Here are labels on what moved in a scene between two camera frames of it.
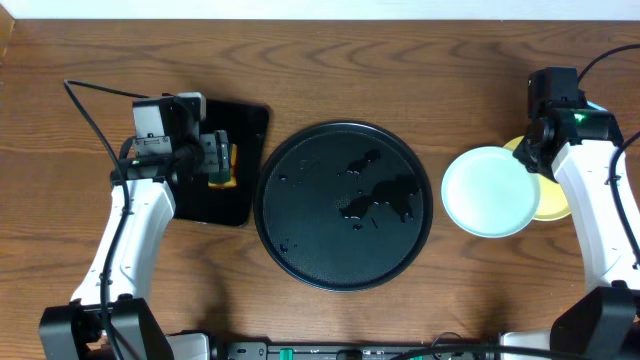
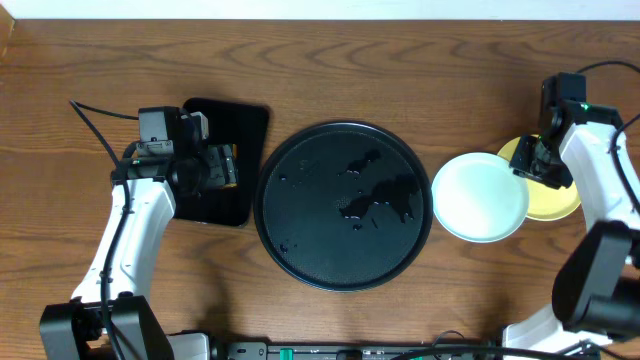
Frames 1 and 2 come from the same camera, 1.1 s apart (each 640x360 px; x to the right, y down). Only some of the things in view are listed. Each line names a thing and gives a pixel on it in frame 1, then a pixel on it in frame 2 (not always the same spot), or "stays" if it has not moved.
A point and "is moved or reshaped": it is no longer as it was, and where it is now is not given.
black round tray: (343, 206) stays
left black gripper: (220, 157) -> (223, 166)
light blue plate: (488, 192) is moved or reshaped
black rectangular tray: (246, 123) stays
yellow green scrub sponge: (227, 178) stays
